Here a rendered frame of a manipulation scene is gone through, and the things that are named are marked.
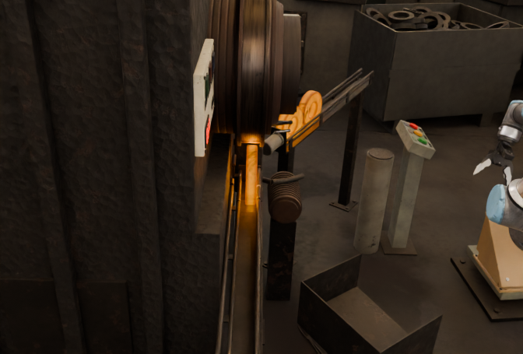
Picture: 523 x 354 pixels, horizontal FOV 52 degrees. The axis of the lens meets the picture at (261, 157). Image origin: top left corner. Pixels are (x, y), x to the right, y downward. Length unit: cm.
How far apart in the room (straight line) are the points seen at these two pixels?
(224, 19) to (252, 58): 13
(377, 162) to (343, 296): 102
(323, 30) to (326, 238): 198
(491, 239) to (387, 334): 112
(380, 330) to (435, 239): 148
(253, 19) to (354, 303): 77
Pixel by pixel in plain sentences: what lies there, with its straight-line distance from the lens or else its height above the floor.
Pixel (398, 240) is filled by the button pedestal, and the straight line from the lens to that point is 268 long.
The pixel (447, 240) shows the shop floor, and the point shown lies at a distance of 287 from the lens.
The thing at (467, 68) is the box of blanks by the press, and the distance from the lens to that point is 398.
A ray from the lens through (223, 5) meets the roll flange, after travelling 139.
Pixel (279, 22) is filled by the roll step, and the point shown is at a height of 126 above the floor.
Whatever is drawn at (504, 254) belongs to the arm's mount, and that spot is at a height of 24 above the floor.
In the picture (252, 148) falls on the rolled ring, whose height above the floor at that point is 85.
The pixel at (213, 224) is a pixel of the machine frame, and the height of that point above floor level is 87.
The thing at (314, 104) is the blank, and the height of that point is 74.
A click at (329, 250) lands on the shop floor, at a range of 263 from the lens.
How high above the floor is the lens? 158
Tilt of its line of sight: 28 degrees down
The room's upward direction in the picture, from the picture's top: 3 degrees clockwise
